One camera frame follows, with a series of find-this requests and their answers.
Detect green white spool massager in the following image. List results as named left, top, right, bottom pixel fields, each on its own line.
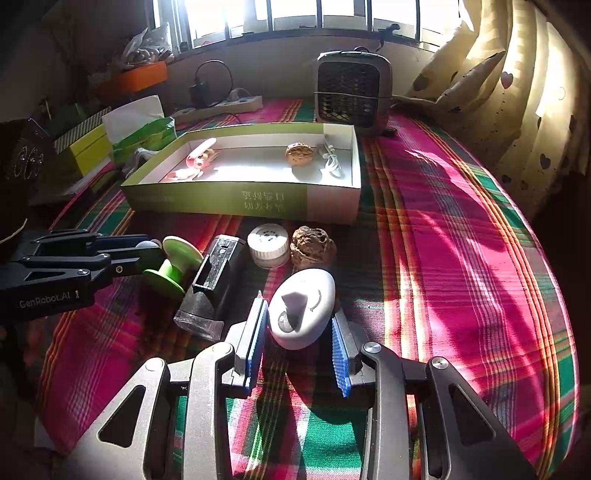
left=142, top=236, right=204, bottom=300

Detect cream heart curtain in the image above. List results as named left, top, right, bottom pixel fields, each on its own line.
left=393, top=1, right=590, bottom=218

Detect plastic bags on shelf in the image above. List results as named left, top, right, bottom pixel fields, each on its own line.
left=119, top=23, right=172, bottom=70

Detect striped box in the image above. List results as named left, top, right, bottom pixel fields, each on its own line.
left=53, top=107, right=111, bottom=154

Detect orange box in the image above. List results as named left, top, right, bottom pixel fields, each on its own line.
left=94, top=61, right=168, bottom=103

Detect green white cardboard box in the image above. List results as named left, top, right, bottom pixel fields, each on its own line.
left=122, top=123, right=362, bottom=224

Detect grey mini fan heater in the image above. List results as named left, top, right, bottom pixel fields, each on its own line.
left=315, top=50, right=393, bottom=136

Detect crumpled white tissue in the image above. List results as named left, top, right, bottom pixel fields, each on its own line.
left=122, top=147, right=158, bottom=178

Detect yellow-green box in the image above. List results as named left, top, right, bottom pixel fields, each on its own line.
left=60, top=124, right=112, bottom=178

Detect white cable clip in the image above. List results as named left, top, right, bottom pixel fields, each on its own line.
left=320, top=141, right=345, bottom=179

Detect green tissue pack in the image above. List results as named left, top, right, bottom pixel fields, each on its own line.
left=102, top=95, right=177, bottom=167

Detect white round jar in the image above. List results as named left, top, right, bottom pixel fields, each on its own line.
left=246, top=223, right=290, bottom=269

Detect black charger with cable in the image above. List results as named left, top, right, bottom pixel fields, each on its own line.
left=189, top=59, right=235, bottom=120

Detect brown walnut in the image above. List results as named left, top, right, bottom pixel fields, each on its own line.
left=290, top=226, right=337, bottom=271
left=286, top=142, right=315, bottom=167

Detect white egg-shaped case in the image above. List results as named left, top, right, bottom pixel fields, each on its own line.
left=269, top=268, right=335, bottom=351

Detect white power strip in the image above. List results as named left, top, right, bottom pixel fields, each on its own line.
left=171, top=96, right=263, bottom=125

